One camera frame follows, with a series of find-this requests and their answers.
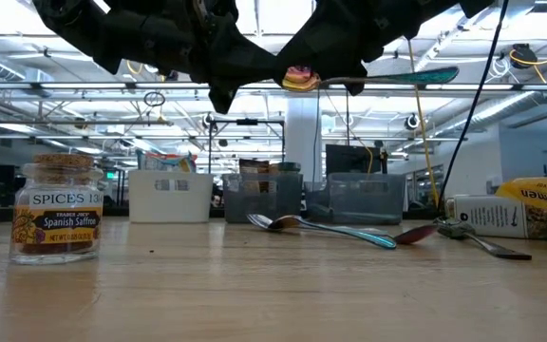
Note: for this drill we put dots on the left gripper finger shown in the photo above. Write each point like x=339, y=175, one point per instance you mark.
x=235, y=62
x=221, y=100

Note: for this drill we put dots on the orange ramen noodle packet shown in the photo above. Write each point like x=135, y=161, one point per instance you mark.
x=185, y=164

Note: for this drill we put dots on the green spice jar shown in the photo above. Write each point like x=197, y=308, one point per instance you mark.
x=290, y=167

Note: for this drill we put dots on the grey overhead crossbeam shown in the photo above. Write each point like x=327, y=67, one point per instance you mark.
x=88, y=86

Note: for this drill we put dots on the translucent grey plastic bin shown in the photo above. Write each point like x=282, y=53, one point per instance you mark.
x=368, y=202
x=250, y=204

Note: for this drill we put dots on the white plastic bin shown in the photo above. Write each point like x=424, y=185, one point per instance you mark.
x=169, y=204

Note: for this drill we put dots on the plain dark silver spoon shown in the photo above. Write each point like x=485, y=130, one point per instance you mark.
x=454, y=228

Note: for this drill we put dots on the large purple-lid spice jar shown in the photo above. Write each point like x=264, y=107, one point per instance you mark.
x=492, y=216

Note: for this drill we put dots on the small cork-lid saffron jar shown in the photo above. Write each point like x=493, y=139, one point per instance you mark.
x=57, y=223

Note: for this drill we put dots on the yellow ramen noodle packet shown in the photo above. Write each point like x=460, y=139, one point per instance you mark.
x=544, y=195

